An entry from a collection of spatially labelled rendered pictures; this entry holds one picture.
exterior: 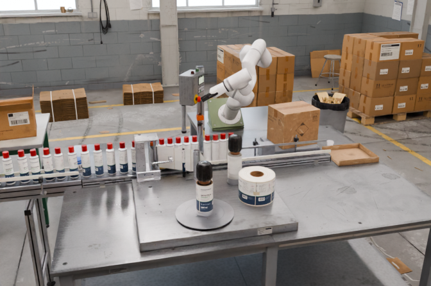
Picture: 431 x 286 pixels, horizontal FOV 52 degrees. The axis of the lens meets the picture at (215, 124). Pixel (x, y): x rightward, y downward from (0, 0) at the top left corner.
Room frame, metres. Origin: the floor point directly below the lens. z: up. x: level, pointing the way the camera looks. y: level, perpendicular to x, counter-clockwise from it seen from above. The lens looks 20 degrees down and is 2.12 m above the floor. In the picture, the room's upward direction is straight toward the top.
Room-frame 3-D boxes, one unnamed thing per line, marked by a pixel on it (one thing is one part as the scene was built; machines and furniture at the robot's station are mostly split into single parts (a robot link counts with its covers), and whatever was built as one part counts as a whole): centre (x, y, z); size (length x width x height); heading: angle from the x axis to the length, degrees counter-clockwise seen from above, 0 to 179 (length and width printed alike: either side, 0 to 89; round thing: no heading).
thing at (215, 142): (2.65, 0.00, 0.98); 0.05 x 0.05 x 0.20
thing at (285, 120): (3.12, -0.58, 0.99); 0.30 x 0.24 x 0.27; 112
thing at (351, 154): (2.88, -0.95, 0.85); 0.30 x 0.26 x 0.04; 103
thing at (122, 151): (2.52, 0.57, 0.98); 0.05 x 0.05 x 0.20
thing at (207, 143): (2.65, 0.05, 0.98); 0.05 x 0.05 x 0.20
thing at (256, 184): (2.21, -0.23, 0.95); 0.20 x 0.20 x 0.14
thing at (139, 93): (7.03, 1.20, 0.11); 0.65 x 0.54 x 0.22; 102
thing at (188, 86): (2.71, 0.15, 1.38); 0.17 x 0.10 x 0.19; 158
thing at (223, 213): (2.03, 0.06, 0.89); 0.31 x 0.31 x 0.01
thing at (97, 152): (2.49, 0.72, 0.98); 0.05 x 0.05 x 0.20
